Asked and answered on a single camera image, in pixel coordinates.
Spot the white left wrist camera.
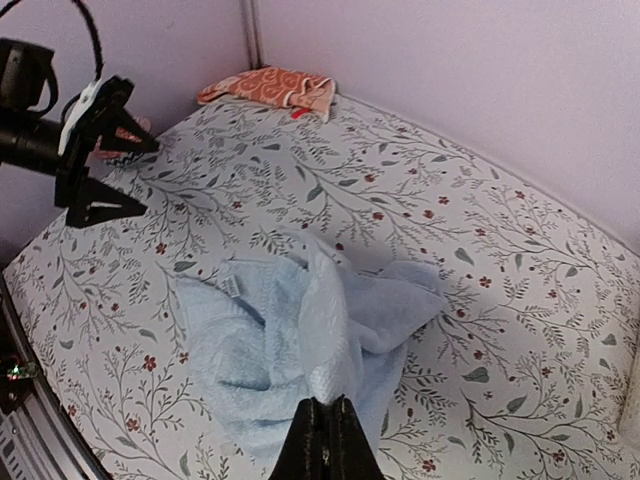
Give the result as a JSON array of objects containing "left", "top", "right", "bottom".
[{"left": 57, "top": 78, "right": 105, "bottom": 156}]

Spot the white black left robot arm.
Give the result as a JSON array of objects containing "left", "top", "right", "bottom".
[{"left": 1, "top": 38, "right": 159, "bottom": 228}]

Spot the aluminium front rail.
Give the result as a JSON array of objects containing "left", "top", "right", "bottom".
[{"left": 1, "top": 282, "right": 110, "bottom": 479}]

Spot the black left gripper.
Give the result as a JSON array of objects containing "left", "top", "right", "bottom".
[{"left": 54, "top": 76, "right": 159, "bottom": 229}]

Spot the black left camera cable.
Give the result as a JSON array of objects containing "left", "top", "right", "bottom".
[{"left": 0, "top": 0, "right": 106, "bottom": 84}]

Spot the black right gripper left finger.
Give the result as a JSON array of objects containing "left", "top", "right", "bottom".
[{"left": 270, "top": 398, "right": 331, "bottom": 480}]

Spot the light blue terry towel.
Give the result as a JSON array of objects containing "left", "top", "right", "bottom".
[{"left": 175, "top": 234, "right": 444, "bottom": 465}]

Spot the floral table cover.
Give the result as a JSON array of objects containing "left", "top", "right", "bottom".
[{"left": 1, "top": 97, "right": 639, "bottom": 479}]

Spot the orange patterned towel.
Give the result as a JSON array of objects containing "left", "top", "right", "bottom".
[{"left": 196, "top": 67, "right": 337, "bottom": 123}]

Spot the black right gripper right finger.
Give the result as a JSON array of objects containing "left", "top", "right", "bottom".
[{"left": 327, "top": 396, "right": 384, "bottom": 480}]

